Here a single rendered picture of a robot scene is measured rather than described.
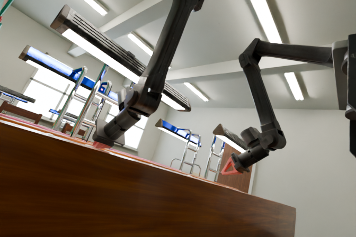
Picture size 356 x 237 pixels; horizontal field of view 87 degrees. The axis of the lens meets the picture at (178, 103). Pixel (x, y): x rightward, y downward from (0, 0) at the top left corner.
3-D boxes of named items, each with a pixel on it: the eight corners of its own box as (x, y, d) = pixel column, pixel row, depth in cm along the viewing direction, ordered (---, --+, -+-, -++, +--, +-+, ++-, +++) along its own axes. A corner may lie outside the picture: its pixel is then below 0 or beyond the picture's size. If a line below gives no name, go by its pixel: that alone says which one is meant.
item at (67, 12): (190, 112, 91) (194, 98, 93) (56, 18, 49) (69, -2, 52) (178, 111, 96) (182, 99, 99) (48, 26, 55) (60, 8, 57)
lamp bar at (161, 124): (201, 147, 194) (203, 140, 196) (160, 126, 152) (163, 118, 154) (195, 146, 199) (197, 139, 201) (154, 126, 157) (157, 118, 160)
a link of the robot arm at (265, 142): (275, 140, 66) (285, 143, 71) (257, 116, 74) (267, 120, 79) (250, 158, 72) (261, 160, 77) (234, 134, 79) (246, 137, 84)
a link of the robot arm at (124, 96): (134, 94, 48) (159, 106, 54) (130, 69, 56) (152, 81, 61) (109, 122, 53) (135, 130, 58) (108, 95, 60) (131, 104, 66)
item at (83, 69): (81, 160, 95) (116, 82, 109) (37, 149, 81) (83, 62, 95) (68, 153, 107) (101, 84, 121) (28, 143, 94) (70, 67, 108)
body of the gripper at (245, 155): (229, 154, 76) (245, 144, 74) (239, 160, 83) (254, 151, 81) (237, 169, 72) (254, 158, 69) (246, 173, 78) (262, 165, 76)
